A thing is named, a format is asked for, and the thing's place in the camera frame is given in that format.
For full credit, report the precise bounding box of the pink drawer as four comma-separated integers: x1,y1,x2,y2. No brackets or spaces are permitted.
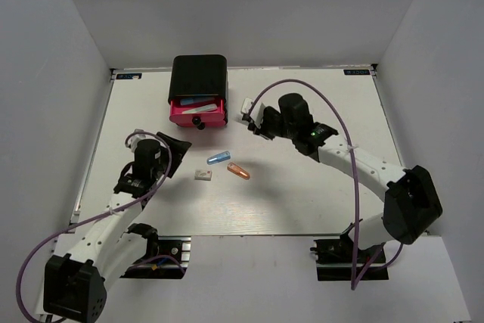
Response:
169,96,227,130
205,119,228,129

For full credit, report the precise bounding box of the blue table label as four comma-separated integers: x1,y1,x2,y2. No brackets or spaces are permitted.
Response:
343,69,371,76
116,73,142,80

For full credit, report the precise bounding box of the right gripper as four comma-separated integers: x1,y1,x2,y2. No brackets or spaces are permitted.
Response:
248,108,297,141

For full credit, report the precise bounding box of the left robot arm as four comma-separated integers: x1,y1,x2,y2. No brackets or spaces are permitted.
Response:
42,129,191,322

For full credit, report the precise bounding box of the green highlighter pen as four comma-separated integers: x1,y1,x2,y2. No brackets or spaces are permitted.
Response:
182,104,218,114

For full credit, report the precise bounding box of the long blue highlighter pen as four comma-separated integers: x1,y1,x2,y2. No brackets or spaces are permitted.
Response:
179,97,211,107

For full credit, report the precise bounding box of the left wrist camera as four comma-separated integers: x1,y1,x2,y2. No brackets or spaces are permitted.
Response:
125,129,145,151

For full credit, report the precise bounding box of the left blue table label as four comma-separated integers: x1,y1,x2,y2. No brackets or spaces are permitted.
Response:
116,73,142,80

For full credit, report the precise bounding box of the pink bottom drawer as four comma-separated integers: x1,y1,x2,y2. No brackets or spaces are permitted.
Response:
205,119,228,129

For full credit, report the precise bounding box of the short blue correction tape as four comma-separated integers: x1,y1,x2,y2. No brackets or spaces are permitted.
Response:
206,151,231,165

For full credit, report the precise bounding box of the white staples box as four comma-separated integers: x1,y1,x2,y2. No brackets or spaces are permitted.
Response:
194,169,213,181

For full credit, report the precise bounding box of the pink top drawer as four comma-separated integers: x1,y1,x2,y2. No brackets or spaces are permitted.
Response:
169,96,227,130

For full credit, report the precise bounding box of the right blue table label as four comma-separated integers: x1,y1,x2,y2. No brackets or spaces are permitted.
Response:
343,69,371,76

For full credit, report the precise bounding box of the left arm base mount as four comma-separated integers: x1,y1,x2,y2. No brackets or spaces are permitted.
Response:
121,236,191,280

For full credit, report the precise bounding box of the black drawer cabinet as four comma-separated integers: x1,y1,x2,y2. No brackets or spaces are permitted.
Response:
168,54,228,121

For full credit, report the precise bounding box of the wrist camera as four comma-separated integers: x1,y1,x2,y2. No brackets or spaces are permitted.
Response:
240,98,265,127
125,129,145,151

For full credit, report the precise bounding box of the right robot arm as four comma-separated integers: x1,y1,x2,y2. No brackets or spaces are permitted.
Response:
240,93,443,262

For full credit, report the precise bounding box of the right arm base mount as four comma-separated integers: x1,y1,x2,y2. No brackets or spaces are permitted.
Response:
310,238,389,281

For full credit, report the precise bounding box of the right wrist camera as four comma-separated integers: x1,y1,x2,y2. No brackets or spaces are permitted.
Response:
240,98,265,127

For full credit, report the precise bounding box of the short orange correction tape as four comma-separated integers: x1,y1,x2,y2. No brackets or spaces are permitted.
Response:
227,163,250,180

